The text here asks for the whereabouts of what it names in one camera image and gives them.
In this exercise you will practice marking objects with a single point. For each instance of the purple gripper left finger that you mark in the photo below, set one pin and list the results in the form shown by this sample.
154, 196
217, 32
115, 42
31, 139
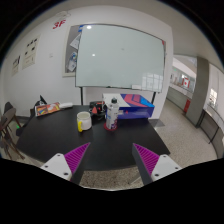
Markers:
69, 166

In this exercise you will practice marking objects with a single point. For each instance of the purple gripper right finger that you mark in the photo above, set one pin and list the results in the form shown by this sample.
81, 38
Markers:
152, 166

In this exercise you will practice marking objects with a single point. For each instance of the white water bottle purple label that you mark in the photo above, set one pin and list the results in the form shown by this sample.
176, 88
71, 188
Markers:
112, 114

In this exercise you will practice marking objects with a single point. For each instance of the red round coaster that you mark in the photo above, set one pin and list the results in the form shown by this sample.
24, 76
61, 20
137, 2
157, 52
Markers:
106, 128

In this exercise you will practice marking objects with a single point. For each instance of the white flat object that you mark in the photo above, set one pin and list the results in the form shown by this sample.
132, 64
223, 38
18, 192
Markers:
65, 105

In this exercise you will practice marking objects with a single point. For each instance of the black and red device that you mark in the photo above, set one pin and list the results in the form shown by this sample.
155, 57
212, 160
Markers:
97, 108

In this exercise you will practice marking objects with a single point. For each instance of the blue and white box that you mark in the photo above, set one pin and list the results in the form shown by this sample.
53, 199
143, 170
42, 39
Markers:
131, 106

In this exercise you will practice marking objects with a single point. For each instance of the wooden chair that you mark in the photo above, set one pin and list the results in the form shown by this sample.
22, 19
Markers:
8, 116

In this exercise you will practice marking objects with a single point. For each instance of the large whiteboard on stand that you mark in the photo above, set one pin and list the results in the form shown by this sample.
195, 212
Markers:
120, 57

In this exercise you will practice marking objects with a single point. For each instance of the grey bulletin board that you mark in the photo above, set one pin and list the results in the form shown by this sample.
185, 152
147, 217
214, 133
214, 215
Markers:
71, 50

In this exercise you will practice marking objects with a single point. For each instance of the white mug yellow handle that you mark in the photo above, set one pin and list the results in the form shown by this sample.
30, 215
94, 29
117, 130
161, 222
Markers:
84, 121

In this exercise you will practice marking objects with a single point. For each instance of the white wall poster left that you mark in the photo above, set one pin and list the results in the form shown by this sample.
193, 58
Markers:
15, 65

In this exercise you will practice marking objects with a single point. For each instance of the white wall poster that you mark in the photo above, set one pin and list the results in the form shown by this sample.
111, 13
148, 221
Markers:
15, 65
30, 52

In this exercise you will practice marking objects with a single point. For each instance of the white wall poster right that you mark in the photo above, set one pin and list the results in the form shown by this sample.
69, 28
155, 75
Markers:
30, 52

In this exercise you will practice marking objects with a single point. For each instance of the red 3F wall sign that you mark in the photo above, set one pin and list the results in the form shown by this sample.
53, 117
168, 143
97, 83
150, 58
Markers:
58, 24

